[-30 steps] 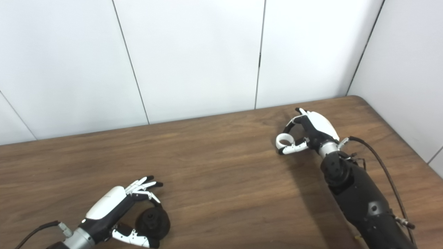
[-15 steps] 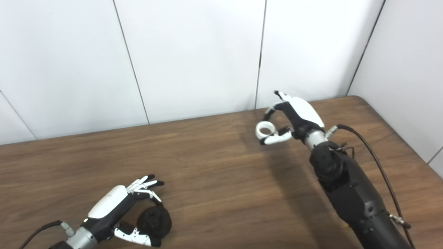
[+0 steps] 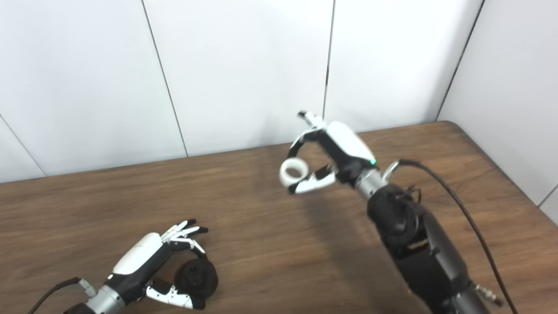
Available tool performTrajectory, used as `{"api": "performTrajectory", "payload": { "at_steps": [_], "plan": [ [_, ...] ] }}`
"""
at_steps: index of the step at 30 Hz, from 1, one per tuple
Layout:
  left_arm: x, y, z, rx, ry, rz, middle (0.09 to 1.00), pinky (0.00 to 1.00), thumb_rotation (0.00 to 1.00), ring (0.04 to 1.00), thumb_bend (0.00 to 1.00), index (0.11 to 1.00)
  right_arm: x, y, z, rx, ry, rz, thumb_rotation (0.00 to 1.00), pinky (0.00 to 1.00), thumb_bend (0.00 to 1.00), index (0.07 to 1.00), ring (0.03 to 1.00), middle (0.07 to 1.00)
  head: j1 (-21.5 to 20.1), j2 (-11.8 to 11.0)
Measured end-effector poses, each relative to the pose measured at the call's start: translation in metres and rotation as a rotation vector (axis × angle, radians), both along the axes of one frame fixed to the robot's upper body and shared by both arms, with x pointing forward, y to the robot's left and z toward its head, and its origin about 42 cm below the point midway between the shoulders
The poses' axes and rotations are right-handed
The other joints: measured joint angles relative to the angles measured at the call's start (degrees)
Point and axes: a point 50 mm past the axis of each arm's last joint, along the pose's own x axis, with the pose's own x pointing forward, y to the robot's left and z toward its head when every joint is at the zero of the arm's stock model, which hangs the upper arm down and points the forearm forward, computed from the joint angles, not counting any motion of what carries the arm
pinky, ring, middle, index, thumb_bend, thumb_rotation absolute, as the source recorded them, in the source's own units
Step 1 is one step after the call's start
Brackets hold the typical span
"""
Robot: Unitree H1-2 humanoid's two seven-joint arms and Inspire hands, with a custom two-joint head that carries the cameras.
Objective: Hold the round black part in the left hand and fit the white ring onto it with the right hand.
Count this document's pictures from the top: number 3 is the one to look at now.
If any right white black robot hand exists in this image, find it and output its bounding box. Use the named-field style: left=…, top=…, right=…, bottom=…
left=288, top=111, right=379, bottom=195

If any round black plastic part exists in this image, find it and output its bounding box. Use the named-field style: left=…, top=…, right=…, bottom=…
left=174, top=258, right=218, bottom=301

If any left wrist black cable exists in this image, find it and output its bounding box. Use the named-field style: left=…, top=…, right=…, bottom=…
left=27, top=277, right=97, bottom=314

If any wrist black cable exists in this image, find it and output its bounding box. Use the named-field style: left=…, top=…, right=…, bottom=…
left=384, top=159, right=519, bottom=314
left=27, top=277, right=97, bottom=314

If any white toothed plastic ring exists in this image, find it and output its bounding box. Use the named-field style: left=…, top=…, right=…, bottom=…
left=279, top=159, right=310, bottom=188

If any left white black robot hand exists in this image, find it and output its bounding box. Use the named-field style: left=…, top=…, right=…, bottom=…
left=107, top=219, right=209, bottom=310

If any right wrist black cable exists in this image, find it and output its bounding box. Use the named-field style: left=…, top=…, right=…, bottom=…
left=384, top=159, right=519, bottom=314

